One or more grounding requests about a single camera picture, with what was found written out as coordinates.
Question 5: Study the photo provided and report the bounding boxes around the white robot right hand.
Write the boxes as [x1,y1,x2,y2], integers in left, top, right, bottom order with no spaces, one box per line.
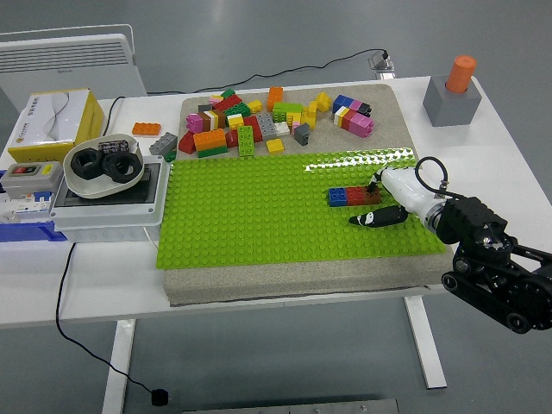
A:
[348,167,439,229]

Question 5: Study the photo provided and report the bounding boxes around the red square toy brick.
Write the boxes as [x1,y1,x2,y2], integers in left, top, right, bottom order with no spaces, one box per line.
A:
[344,186,366,207]

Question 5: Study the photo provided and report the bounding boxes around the large pink toy brick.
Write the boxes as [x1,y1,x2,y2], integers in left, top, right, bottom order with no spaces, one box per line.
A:
[348,110,375,139]

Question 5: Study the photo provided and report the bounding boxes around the white yellow red bricks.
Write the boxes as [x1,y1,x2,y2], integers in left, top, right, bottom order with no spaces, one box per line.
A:
[333,106,353,129]

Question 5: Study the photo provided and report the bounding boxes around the yellow stacked toy bricks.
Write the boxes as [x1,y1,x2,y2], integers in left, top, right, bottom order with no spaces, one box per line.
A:
[300,101,319,129]

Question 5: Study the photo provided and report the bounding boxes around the lime green toy brick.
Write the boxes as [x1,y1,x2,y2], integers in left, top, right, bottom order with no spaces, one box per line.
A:
[272,102,304,122]

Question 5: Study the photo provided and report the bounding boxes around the green studded baseplate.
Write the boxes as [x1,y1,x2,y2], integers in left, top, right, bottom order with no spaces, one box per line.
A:
[155,146,448,271]

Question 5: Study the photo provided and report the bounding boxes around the light grey toy brick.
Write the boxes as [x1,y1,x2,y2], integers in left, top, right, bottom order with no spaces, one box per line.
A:
[257,112,278,141]

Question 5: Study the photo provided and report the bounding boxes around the tall orange toy brick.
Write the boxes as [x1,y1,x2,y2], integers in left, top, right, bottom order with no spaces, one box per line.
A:
[267,85,285,112]

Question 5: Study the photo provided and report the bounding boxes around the large red toy brick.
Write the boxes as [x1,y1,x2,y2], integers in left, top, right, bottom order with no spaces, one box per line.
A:
[243,115,264,143]

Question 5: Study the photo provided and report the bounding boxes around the long red toy brick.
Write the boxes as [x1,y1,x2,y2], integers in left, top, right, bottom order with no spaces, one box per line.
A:
[214,94,243,112]

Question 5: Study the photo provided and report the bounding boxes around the brown white toy brick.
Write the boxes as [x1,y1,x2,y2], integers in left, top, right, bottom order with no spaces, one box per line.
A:
[198,109,229,130]

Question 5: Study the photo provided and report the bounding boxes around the long orange toy brick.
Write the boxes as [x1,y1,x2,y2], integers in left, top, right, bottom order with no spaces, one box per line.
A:
[193,128,228,152]

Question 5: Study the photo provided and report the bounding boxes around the red slope toy brick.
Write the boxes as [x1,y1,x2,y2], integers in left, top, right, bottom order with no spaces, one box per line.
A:
[178,131,198,154]

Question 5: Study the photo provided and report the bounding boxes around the long grey toy brick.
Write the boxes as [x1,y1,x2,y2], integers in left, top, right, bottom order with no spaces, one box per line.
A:
[149,131,179,156]

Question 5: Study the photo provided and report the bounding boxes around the flat orange toy brick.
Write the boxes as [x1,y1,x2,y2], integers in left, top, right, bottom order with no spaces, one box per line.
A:
[132,122,163,137]

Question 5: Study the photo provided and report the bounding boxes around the grey cube holder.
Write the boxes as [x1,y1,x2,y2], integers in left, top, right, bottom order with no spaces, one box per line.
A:
[422,75,483,128]

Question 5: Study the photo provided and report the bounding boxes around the clear plastic device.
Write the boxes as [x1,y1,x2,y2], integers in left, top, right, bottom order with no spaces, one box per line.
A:
[368,50,396,80]

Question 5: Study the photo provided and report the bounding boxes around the orange cylinder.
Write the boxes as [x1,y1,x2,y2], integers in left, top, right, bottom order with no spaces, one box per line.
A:
[445,54,479,95]

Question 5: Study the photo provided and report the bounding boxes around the grey-brown foam mat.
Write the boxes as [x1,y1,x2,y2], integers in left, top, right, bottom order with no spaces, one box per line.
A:
[162,84,458,308]

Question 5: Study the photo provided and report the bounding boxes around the white table leg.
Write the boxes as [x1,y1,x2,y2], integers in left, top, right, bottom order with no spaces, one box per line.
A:
[404,297,449,391]
[101,318,137,414]

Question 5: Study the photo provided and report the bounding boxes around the flat lime green plate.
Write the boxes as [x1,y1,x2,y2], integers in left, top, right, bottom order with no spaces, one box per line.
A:
[237,125,256,157]

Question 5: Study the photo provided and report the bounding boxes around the large black nut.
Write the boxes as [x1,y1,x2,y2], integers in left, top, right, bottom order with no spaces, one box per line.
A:
[102,153,140,185]
[71,147,106,181]

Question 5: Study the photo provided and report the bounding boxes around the dark printed packet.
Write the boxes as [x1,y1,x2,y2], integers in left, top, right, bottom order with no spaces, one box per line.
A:
[97,137,133,155]

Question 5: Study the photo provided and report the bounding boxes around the grey electrical junction box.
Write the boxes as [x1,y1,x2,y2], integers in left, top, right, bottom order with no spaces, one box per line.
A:
[49,154,173,242]

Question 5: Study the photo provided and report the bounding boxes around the white bowl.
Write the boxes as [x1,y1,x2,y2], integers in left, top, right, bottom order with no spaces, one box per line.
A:
[63,133,147,200]

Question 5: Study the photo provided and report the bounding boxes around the white panel heater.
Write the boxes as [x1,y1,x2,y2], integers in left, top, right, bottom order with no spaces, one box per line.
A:
[0,23,149,101]

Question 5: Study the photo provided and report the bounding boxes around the yellow white tissue box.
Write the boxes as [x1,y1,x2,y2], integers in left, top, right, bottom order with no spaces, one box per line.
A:
[7,88,106,165]

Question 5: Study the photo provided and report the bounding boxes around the white circuit breaker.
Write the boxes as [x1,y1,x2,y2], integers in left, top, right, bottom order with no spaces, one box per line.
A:
[0,191,57,225]

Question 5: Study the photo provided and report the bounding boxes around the blue plastic bin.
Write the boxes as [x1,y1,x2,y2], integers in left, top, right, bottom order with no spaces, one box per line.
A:
[0,219,70,243]

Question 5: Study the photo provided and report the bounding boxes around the long black floor cable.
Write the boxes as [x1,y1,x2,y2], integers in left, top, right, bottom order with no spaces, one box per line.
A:
[145,47,389,95]

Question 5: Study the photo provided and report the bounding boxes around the thin black cable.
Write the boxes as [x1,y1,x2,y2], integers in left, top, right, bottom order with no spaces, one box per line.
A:
[103,95,127,135]

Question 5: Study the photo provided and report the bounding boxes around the black power cable with plug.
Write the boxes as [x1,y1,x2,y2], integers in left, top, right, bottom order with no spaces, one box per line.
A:
[54,241,170,407]

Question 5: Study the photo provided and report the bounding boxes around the grey switch box red button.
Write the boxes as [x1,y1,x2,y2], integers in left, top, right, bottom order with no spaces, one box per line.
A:
[0,161,66,199]

